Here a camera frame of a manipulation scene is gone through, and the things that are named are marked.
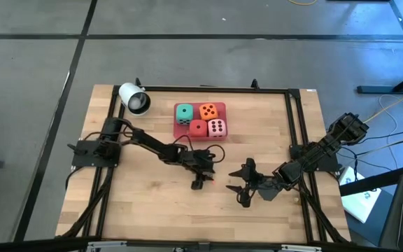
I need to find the white floor cable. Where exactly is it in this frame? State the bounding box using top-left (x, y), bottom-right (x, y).
top-left (378, 94), bottom-right (403, 148)

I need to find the yellow hanging cable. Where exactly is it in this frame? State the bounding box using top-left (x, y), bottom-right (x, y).
top-left (364, 85), bottom-right (403, 124)

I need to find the pink translucent plastic bin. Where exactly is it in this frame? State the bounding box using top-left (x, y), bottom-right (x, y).
top-left (173, 101), bottom-right (228, 142)

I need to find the black aluminium table frame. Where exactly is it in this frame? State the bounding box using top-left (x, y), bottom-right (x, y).
top-left (56, 77), bottom-right (351, 246)

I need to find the large pink foam die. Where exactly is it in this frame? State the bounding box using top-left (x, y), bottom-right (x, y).
top-left (207, 118), bottom-right (227, 138)

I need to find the large teal foam die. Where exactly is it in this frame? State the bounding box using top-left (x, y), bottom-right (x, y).
top-left (176, 103), bottom-right (195, 126)

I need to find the black diagonal frame strut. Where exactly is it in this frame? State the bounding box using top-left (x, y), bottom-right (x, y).
top-left (339, 162), bottom-right (403, 197)

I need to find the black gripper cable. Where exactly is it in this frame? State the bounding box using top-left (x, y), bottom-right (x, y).
top-left (236, 188), bottom-right (254, 209)
top-left (173, 134), bottom-right (226, 164)

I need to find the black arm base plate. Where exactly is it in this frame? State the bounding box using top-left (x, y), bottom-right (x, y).
top-left (290, 143), bottom-right (341, 172)
top-left (71, 139), bottom-right (122, 168)

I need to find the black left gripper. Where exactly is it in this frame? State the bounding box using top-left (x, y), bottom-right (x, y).
top-left (178, 148), bottom-right (217, 191)

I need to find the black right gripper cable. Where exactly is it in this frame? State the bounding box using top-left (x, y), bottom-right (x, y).
top-left (236, 188), bottom-right (254, 209)

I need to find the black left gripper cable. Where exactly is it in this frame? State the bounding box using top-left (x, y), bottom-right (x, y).
top-left (173, 134), bottom-right (226, 164)

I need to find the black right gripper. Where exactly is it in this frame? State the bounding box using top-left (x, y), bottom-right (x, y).
top-left (225, 157), bottom-right (285, 202)

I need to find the black camera rig crossbar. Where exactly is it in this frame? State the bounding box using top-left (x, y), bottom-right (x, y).
top-left (0, 236), bottom-right (403, 252)

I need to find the white box with blue print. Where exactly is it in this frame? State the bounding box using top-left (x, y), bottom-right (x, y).
top-left (339, 166), bottom-right (382, 224)

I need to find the large red foam die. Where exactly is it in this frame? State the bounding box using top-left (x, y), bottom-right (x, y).
top-left (189, 119), bottom-right (208, 138)

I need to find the black floor cable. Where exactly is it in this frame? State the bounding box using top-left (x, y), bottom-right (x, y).
top-left (334, 124), bottom-right (403, 169)

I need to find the large orange foam die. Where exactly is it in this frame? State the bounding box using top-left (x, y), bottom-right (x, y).
top-left (199, 103), bottom-right (219, 121)

